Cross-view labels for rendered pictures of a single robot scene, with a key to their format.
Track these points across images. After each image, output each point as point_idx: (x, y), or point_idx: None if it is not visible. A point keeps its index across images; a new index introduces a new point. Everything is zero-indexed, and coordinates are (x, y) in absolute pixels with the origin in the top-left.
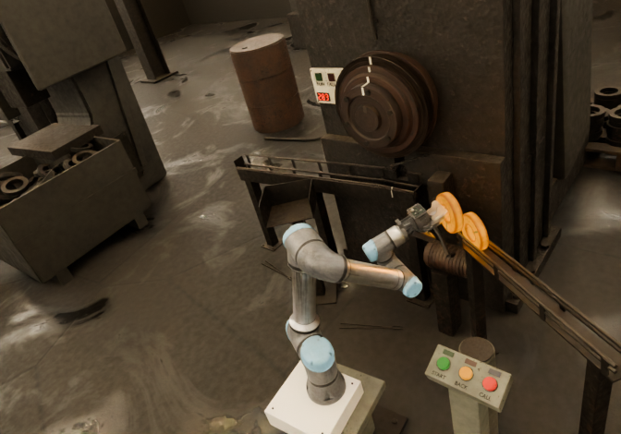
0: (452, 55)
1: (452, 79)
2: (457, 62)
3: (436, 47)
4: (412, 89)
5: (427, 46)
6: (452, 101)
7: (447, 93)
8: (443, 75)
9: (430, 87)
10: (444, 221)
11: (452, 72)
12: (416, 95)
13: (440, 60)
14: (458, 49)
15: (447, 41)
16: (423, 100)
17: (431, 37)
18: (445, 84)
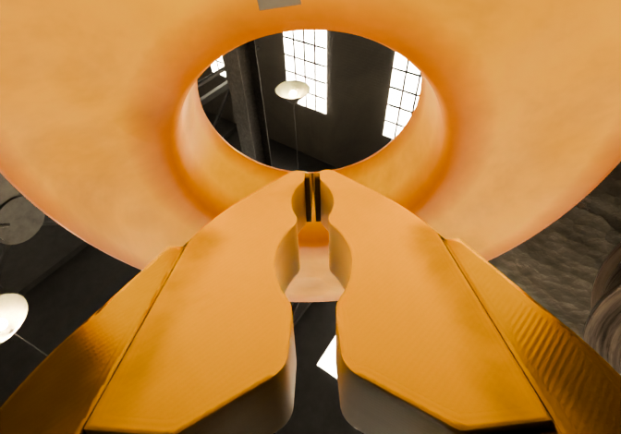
0: (526, 264)
1: (560, 228)
2: (518, 248)
3: (559, 294)
4: (614, 365)
5: (585, 308)
6: (602, 184)
7: (604, 207)
8: (583, 248)
9: (591, 295)
10: (347, 6)
11: (548, 240)
12: (614, 350)
13: (567, 273)
14: (502, 264)
15: (521, 286)
16: (590, 328)
17: (560, 312)
18: (591, 228)
